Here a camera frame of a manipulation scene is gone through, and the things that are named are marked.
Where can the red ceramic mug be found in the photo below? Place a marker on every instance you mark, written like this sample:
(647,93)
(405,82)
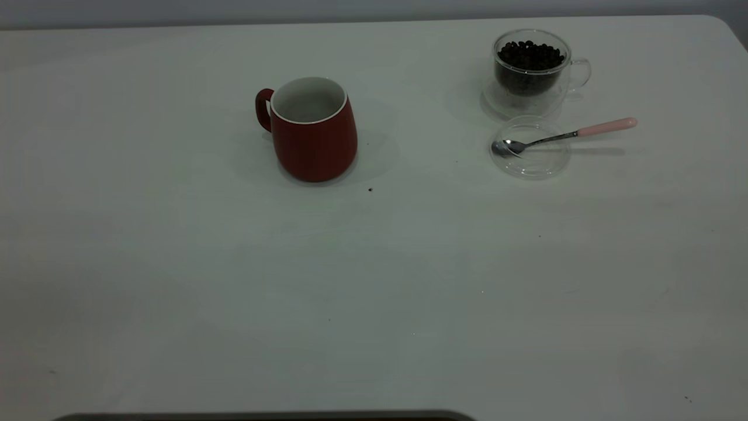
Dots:
(315,146)

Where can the dark coffee beans pile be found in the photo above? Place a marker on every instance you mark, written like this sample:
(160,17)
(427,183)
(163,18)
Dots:
(529,64)

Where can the clear double-wall glass cup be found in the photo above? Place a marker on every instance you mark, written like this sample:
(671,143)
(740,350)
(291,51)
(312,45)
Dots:
(514,106)

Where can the clear round lid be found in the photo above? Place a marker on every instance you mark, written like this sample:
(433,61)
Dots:
(537,167)

